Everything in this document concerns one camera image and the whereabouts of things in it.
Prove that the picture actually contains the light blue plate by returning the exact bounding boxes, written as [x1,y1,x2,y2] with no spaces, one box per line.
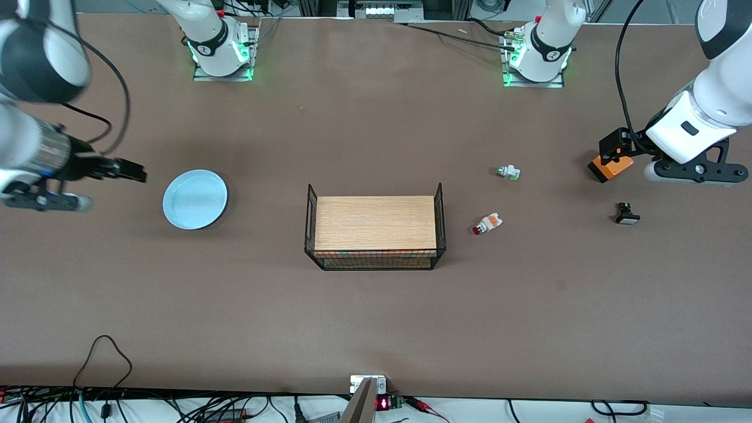
[162,169,229,230]

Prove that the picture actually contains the red push button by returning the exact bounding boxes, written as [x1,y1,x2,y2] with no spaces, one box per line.
[472,212,503,236]

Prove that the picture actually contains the orange button box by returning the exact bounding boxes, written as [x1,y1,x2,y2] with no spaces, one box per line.
[587,154,635,183]

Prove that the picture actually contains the wooden board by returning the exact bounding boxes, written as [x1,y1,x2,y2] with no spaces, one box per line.
[315,196,438,251]

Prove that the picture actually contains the black power adapter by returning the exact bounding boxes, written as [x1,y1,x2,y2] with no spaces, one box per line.
[203,407,247,423]

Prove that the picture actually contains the white power strip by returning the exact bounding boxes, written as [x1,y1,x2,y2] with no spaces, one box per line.
[350,0,424,21]

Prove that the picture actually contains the red clip leads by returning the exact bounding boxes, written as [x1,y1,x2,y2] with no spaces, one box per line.
[405,397,450,423]

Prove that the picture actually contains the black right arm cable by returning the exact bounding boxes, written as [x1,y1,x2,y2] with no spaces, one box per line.
[56,21,131,156]

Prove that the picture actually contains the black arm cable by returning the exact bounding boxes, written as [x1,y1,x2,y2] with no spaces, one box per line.
[56,21,131,156]
[614,0,648,139]

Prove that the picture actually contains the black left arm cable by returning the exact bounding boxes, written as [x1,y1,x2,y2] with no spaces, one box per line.
[614,0,648,139]

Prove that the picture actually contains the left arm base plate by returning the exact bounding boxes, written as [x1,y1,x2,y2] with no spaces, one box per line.
[502,26,566,89]

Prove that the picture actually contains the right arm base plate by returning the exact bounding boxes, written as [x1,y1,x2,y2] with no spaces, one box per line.
[193,23,259,82]

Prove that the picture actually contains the black looped cable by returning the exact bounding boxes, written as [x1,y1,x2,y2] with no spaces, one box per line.
[73,335,133,391]

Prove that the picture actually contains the long black table cable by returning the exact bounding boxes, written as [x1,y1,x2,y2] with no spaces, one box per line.
[399,22,521,52]

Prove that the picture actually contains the black coiled cable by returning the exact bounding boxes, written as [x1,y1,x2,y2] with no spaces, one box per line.
[590,399,650,415]

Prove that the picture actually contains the black wire basket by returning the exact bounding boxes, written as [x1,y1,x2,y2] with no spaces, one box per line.
[304,182,447,271]

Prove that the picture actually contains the white mount bracket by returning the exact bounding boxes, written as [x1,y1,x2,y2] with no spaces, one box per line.
[350,375,387,394]

